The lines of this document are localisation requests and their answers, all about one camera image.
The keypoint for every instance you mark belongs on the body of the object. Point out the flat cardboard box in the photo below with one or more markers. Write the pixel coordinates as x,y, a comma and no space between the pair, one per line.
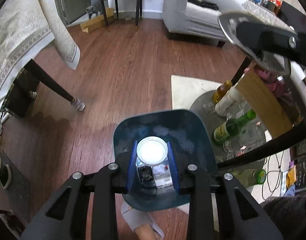
98,21

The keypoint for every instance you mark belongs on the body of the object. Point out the black monitor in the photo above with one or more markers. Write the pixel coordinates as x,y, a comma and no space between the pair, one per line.
292,17

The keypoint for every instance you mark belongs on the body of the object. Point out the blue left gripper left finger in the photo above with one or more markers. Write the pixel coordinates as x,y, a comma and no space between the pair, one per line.
132,167

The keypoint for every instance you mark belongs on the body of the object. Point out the grey armchair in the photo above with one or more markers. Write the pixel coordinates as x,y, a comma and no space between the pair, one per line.
185,17

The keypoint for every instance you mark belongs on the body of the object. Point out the round grey marble table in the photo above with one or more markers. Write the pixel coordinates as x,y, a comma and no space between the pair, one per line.
267,61

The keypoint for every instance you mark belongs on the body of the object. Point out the beige floor mat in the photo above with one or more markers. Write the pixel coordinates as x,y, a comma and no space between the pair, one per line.
185,90

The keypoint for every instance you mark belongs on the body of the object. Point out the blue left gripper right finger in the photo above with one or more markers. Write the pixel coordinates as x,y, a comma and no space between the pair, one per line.
173,168

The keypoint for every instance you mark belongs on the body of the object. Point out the white SD card packaging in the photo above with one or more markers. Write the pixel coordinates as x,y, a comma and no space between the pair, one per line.
162,176

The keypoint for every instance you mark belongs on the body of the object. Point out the green glass bottle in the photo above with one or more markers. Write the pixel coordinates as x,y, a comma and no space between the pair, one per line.
231,127

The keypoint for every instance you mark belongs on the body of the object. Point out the grey cat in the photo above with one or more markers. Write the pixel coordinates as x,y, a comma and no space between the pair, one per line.
94,9

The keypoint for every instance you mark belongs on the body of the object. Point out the dark wooden table leg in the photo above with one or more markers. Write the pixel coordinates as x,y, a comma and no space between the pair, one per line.
48,81

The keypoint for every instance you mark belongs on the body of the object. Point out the amber liquid bottle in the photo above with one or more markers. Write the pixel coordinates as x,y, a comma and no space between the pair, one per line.
221,91

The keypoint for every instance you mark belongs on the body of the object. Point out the fringed beige desk cloth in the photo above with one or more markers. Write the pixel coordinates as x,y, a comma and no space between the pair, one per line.
266,16

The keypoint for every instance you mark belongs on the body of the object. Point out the beige patterned tablecloth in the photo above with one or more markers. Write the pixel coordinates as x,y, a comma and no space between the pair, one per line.
26,27

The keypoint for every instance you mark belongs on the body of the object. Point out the dark teal trash bin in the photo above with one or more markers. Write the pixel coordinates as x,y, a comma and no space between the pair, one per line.
190,143

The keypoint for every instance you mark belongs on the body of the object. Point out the white plastic lid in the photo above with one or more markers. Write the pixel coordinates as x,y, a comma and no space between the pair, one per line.
152,151

